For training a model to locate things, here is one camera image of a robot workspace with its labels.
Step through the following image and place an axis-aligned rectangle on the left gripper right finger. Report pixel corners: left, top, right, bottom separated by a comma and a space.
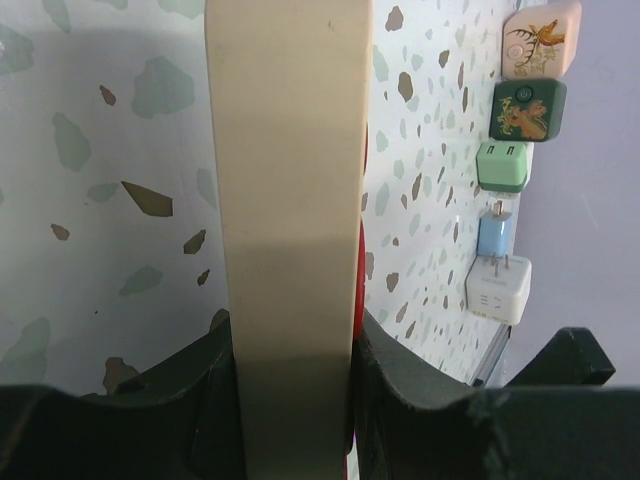
352, 316, 639, 479

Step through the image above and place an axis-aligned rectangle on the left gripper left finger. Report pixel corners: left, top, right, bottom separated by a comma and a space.
1, 309, 245, 479

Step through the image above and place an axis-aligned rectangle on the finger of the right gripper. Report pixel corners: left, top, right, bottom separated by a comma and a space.
507, 327, 616, 387

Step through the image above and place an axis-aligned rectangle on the white cube tiger sticker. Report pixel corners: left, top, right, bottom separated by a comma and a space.
465, 255, 532, 326

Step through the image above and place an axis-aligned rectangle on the light blue adapter plug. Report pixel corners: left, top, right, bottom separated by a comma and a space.
476, 200, 513, 258

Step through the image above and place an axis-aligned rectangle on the green adapter plug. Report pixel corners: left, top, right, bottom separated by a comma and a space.
476, 140, 532, 199

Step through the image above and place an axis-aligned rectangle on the dark green cube socket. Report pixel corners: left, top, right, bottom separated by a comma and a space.
489, 79, 567, 142

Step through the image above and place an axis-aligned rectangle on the pink round socket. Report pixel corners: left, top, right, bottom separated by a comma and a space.
501, 1, 582, 80

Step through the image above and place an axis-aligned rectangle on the beige long power strip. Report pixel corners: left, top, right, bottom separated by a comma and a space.
205, 1, 372, 479

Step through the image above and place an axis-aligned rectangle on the aluminium rail frame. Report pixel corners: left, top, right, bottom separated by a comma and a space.
469, 325, 512, 388

